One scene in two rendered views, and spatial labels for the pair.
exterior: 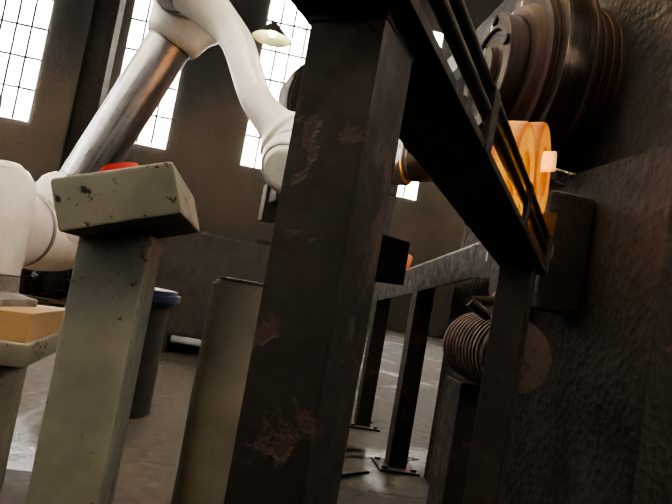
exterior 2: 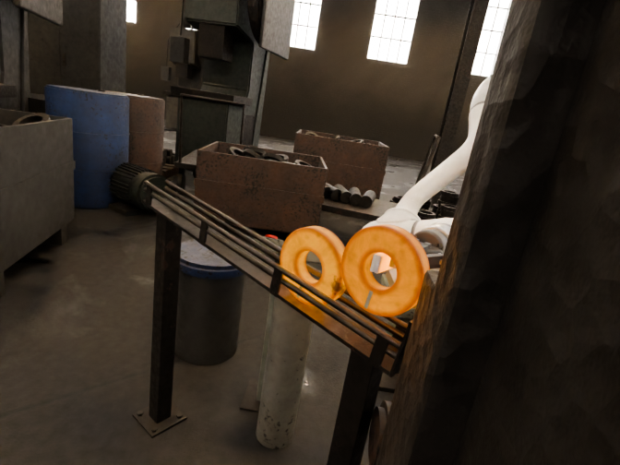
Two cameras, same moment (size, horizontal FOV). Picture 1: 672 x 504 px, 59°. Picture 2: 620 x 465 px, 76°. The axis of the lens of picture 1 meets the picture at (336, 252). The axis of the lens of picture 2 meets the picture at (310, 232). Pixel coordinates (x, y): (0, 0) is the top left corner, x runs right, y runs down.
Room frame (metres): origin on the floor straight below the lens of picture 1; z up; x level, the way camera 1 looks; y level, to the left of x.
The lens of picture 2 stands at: (0.93, -0.94, 1.01)
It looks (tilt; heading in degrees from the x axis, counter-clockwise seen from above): 17 degrees down; 101
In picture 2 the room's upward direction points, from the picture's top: 9 degrees clockwise
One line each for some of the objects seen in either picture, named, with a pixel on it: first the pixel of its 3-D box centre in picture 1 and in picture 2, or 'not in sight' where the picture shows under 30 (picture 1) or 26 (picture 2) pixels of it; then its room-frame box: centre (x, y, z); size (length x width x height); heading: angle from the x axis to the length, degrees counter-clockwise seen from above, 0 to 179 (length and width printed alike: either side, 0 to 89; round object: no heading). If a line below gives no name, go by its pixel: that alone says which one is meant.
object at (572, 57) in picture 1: (529, 82); not in sight; (1.44, -0.40, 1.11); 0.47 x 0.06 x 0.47; 8
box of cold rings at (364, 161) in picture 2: not in sight; (336, 168); (0.22, 3.81, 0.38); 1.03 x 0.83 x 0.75; 11
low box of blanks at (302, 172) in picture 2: not in sight; (262, 189); (-0.09, 2.09, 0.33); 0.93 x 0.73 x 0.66; 15
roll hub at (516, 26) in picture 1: (491, 74); not in sight; (1.43, -0.30, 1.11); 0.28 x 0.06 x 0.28; 8
